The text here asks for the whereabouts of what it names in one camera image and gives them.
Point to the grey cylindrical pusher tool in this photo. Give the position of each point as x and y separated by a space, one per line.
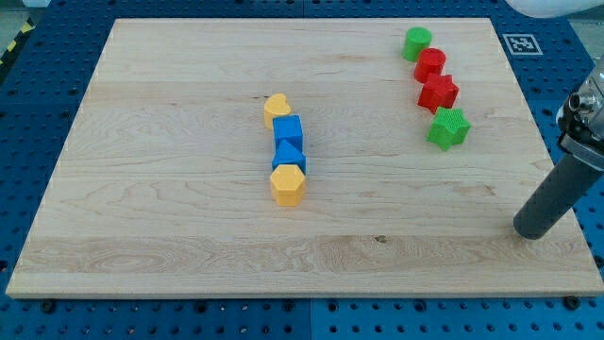
567 182

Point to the yellow hexagon block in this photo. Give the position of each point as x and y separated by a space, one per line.
288 185

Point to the fiducial marker tag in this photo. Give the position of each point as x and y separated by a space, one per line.
522 44

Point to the yellow heart block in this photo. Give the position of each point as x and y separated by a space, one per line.
275 106

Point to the blue cube block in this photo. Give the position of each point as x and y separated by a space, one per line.
288 128

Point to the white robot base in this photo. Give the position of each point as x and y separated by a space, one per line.
551 8

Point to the red cylinder block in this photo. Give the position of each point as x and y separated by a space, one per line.
430 61

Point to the wooden board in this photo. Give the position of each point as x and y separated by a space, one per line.
162 189

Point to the green cylinder block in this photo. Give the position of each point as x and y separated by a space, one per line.
417 39

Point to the red star block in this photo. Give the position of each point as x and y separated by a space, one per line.
438 91

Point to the green star block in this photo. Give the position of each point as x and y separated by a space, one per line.
449 127

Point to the blue triangle block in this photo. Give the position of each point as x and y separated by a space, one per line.
286 153

